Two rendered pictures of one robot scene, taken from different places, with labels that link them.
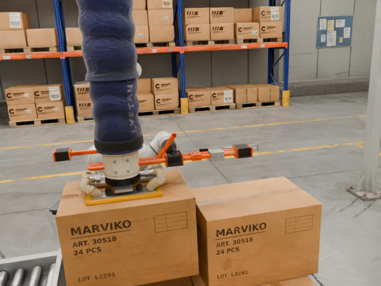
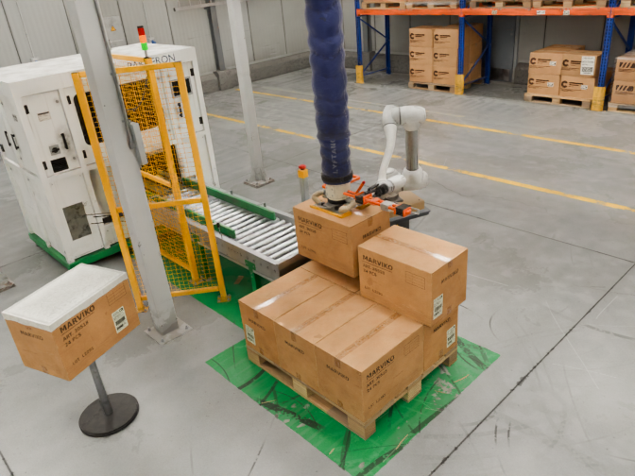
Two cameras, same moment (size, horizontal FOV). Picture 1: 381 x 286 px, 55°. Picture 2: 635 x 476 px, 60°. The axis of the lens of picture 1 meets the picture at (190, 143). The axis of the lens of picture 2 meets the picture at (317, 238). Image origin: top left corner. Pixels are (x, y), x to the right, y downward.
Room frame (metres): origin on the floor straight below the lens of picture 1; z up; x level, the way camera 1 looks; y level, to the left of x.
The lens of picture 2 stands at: (-0.27, -2.80, 2.69)
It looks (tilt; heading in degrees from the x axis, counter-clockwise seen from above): 27 degrees down; 61
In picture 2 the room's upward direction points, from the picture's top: 6 degrees counter-clockwise
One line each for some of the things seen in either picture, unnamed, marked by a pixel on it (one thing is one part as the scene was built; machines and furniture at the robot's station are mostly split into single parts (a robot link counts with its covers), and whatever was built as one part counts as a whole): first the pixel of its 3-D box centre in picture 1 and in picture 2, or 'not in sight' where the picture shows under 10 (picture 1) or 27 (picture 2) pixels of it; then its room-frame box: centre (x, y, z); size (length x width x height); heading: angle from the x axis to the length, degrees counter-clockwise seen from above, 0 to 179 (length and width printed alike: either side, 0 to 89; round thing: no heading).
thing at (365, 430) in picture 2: not in sight; (349, 351); (1.43, -0.03, 0.07); 1.20 x 1.00 x 0.14; 102
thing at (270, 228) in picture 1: (250, 229); (411, 272); (1.80, -0.31, 0.74); 0.60 x 0.40 x 0.40; 103
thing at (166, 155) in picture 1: (173, 158); (363, 197); (1.70, 0.09, 1.20); 0.10 x 0.08 x 0.06; 11
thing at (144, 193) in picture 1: (123, 192); (330, 207); (1.56, 0.31, 1.09); 0.34 x 0.10 x 0.05; 101
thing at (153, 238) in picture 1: (129, 226); (341, 231); (1.65, 0.32, 0.87); 0.60 x 0.40 x 0.40; 102
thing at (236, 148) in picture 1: (242, 151); (402, 210); (1.76, -0.26, 1.20); 0.08 x 0.07 x 0.05; 101
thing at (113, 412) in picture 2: not in sight; (97, 381); (-0.23, 0.49, 0.31); 0.40 x 0.40 x 0.62
